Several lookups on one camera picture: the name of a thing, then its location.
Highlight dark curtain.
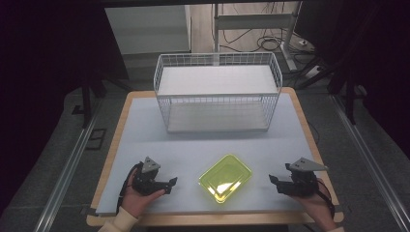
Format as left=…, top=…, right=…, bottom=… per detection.
left=294, top=0, right=410, bottom=159
left=0, top=0, right=130, bottom=214

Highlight white power strip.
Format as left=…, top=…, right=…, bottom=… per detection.
left=304, top=65, right=325, bottom=81

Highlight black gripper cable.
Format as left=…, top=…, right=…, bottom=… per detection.
left=116, top=161, right=144, bottom=215
left=315, top=178, right=337, bottom=218

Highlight wooden table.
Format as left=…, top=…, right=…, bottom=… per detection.
left=85, top=86, right=345, bottom=227

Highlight black tripod stand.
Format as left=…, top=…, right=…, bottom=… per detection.
left=71, top=63, right=133, bottom=130
left=295, top=56, right=368, bottom=127

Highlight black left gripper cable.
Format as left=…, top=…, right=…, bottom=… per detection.
left=116, top=161, right=144, bottom=215

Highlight white cabinet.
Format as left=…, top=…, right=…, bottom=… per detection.
left=103, top=4, right=192, bottom=56

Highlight black floor bracket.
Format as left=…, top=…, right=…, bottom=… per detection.
left=84, top=128, right=108, bottom=152

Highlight white metal stand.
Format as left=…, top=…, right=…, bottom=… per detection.
left=212, top=1, right=304, bottom=73

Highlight black floor cables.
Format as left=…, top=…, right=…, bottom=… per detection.
left=220, top=28, right=315, bottom=66

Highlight person's right hand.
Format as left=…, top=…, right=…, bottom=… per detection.
left=289, top=177, right=337, bottom=228

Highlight white wire shelf rack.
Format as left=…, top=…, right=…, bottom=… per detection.
left=153, top=51, right=284, bottom=134

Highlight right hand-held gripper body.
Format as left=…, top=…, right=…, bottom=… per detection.
left=283, top=157, right=330, bottom=197

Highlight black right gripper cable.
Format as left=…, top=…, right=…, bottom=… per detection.
left=315, top=178, right=337, bottom=218

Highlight yellow-green plastic tray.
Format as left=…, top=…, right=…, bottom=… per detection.
left=197, top=153, right=253, bottom=205

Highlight metal floor rail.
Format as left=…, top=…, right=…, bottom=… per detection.
left=330, top=94, right=410, bottom=228
left=33, top=101, right=103, bottom=232

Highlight grey table mat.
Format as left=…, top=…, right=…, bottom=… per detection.
left=95, top=94, right=324, bottom=217

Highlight person's left hand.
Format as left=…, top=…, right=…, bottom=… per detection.
left=121, top=173, right=167, bottom=219

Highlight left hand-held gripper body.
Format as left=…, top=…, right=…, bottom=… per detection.
left=132, top=156, right=166, bottom=196

